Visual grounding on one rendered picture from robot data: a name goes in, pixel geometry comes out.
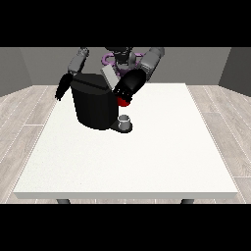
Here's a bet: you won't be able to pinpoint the red pod holder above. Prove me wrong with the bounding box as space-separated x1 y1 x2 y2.
117 96 131 108

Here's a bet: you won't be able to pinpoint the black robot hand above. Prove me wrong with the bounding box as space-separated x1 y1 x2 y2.
54 72 73 102
112 69 147 103

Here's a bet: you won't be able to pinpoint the black coffee machine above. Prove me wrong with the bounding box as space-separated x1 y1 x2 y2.
70 73 133 133

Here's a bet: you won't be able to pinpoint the pale grey machine lid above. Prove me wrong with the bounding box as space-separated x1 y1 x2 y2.
100 64 120 89

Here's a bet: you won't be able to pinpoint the grey robot trunk purple rings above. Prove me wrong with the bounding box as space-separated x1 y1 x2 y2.
101 47 145 75

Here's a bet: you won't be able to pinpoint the small grey cup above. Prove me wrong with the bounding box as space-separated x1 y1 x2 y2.
118 114 131 130

